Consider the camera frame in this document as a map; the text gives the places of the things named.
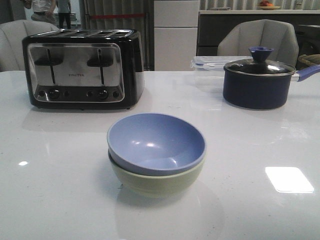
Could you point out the blue bowl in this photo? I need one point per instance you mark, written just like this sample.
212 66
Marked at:
155 144

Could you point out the green bowl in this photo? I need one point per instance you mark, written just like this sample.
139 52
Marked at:
157 186

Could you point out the clear plastic container blue clips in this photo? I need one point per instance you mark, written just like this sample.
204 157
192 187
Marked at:
213 63

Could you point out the black and chrome toaster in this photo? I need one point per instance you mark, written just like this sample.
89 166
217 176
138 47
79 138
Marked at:
84 69

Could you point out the white drawer cabinet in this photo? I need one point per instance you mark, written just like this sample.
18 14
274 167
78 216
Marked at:
175 34

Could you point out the dark blue saucepan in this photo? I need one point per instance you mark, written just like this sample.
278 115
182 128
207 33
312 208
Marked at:
261 92

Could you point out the red barrier belt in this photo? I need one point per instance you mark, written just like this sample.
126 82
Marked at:
117 16

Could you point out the right beige armchair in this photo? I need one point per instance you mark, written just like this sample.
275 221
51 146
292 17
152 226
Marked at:
273 34

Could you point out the beige armchair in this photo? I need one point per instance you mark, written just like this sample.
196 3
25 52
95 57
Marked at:
11 36
273 34

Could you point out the glass pot lid blue knob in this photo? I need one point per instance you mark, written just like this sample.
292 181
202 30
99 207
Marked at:
259 64

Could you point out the person in dark trousers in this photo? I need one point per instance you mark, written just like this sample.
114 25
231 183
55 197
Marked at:
64 12

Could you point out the fruit bowl on counter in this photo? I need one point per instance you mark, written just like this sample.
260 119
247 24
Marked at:
266 5

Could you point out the wicker basket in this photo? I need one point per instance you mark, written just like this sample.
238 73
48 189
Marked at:
305 61

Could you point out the person in white shirt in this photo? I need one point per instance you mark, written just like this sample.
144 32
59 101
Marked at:
43 10

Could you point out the left beige armchair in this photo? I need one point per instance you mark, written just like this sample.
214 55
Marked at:
11 36

